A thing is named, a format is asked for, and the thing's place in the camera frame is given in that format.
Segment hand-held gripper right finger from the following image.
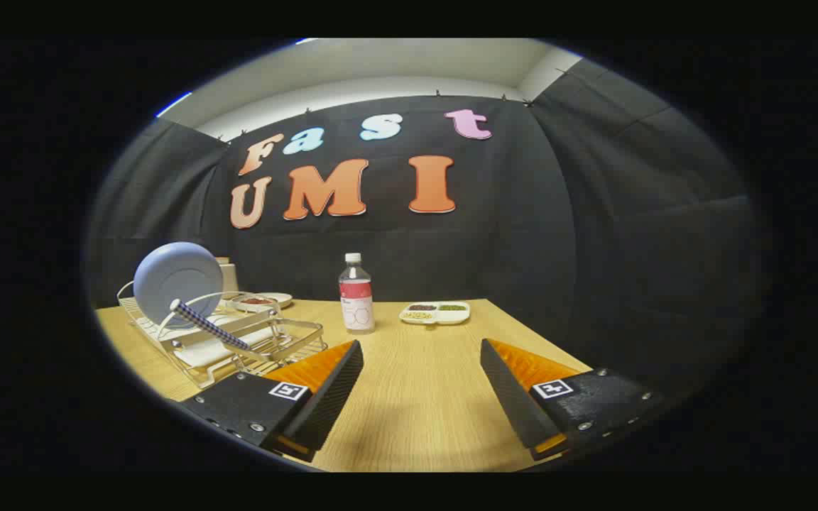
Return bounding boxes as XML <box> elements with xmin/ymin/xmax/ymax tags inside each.
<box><xmin>480</xmin><ymin>338</ymin><xmax>667</xmax><ymax>462</ymax></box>

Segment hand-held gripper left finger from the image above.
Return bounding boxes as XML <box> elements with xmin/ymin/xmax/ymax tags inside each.
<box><xmin>180</xmin><ymin>339</ymin><xmax>365</xmax><ymax>463</ymax></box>

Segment white wire dish rack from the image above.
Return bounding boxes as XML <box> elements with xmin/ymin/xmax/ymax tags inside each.
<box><xmin>116</xmin><ymin>280</ymin><xmax>328</xmax><ymax>389</ymax></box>

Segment spoon with checked handle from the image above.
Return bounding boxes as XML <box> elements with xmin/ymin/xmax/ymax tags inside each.
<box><xmin>170</xmin><ymin>299</ymin><xmax>252</xmax><ymax>352</ymax></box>

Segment round blue plate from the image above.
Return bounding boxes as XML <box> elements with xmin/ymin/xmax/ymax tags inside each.
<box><xmin>133</xmin><ymin>242</ymin><xmax>224</xmax><ymax>329</ymax></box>

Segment small white plate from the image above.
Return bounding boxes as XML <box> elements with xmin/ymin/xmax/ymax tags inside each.
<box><xmin>228</xmin><ymin>292</ymin><xmax>294</xmax><ymax>313</ymax></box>

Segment clear bottle with red label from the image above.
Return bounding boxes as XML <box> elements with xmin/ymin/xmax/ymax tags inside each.
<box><xmin>339</xmin><ymin>253</ymin><xmax>376</xmax><ymax>335</ymax></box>

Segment white divided snack tray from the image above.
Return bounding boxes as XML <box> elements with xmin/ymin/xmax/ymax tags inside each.
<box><xmin>399</xmin><ymin>301</ymin><xmax>471</xmax><ymax>326</ymax></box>

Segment cream toaster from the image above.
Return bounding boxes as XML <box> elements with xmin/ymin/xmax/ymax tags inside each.
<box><xmin>215</xmin><ymin>257</ymin><xmax>240</xmax><ymax>296</ymax></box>

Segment black backdrop cloth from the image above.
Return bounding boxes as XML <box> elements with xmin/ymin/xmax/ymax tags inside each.
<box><xmin>86</xmin><ymin>58</ymin><xmax>765</xmax><ymax>398</ymax></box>

